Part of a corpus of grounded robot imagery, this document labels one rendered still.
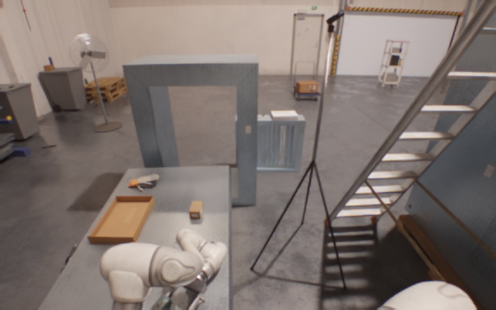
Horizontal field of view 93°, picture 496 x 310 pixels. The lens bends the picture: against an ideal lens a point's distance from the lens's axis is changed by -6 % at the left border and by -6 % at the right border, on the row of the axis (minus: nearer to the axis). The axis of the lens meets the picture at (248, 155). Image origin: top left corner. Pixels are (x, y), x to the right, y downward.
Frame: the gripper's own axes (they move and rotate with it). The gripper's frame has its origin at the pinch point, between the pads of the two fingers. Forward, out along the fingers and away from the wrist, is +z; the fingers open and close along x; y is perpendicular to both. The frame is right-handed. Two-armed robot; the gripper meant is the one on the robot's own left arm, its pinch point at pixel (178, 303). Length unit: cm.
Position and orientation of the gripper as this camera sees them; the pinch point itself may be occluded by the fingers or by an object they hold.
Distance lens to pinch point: 135.3
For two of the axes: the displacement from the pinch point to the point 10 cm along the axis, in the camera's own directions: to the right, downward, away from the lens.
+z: -4.6, 4.2, -7.8
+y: 0.0, -8.8, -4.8
